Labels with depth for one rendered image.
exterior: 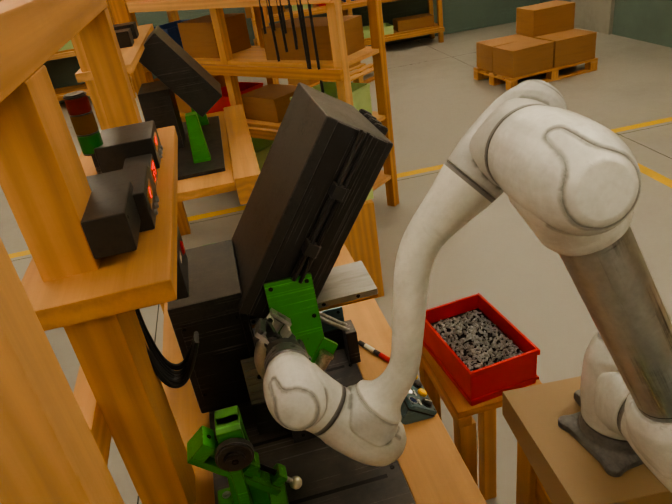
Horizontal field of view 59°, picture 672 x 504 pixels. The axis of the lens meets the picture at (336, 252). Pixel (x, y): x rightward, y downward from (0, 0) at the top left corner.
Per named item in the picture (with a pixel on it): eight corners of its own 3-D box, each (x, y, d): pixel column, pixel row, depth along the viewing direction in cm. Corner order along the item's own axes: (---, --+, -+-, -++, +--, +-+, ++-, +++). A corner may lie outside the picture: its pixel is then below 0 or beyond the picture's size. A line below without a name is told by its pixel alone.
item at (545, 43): (553, 60, 776) (556, -1, 740) (597, 70, 709) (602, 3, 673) (473, 79, 748) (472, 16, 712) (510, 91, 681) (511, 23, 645)
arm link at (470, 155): (431, 147, 97) (460, 170, 85) (506, 56, 93) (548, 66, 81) (485, 191, 102) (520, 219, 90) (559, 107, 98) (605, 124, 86)
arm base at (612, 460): (608, 389, 142) (610, 370, 140) (685, 449, 123) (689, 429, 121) (543, 412, 138) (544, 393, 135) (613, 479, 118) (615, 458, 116)
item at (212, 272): (256, 333, 185) (233, 238, 169) (269, 397, 159) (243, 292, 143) (198, 347, 183) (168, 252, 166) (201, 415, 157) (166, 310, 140)
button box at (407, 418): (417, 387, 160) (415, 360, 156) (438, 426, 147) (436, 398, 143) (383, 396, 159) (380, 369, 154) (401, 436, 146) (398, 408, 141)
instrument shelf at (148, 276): (178, 138, 171) (174, 124, 169) (177, 300, 94) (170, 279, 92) (89, 155, 168) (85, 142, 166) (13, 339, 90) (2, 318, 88)
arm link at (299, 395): (249, 382, 110) (305, 416, 114) (253, 423, 95) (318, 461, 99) (283, 336, 110) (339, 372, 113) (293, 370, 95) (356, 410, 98)
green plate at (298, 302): (322, 341, 153) (306, 264, 147) (328, 354, 145) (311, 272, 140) (279, 353, 152) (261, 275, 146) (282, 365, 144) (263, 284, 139)
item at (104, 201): (142, 214, 110) (131, 180, 107) (138, 250, 97) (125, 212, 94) (104, 222, 109) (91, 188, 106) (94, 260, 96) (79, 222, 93)
